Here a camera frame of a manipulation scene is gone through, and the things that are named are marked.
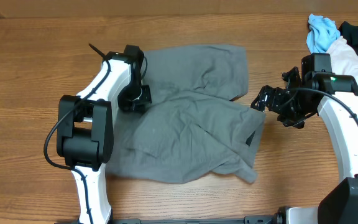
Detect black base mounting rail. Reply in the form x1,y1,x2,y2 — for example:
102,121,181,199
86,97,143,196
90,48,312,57
107,215,276,224

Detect light blue cloth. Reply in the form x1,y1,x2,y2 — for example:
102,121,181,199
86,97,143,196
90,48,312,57
306,14,342,53

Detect grey shorts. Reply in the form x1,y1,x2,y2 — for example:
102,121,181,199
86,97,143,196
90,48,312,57
106,44,265,184

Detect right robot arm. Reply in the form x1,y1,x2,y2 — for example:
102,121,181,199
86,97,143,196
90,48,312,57
251,53,358,223

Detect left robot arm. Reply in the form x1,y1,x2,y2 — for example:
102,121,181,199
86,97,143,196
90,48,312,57
52,45,152,223

